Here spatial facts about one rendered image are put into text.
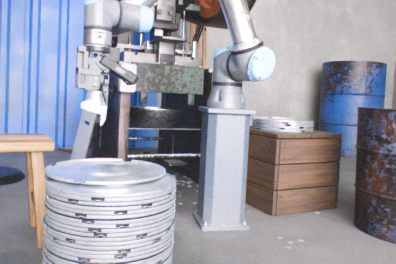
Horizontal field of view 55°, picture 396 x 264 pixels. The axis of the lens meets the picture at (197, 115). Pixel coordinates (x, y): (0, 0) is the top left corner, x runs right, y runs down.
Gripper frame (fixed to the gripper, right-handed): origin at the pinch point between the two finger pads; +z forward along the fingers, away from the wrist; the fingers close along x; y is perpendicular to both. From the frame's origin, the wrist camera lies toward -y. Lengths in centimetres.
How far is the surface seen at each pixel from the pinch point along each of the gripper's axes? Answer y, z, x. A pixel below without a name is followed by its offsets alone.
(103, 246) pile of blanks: 4.6, 22.1, 33.9
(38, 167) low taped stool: 15.4, 16.3, -18.2
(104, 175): 2.2, 11.3, 19.2
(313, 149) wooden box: -97, 13, -25
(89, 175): 5.4, 11.5, 18.4
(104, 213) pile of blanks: 4.7, 15.5, 34.3
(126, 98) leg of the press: -25, -5, -75
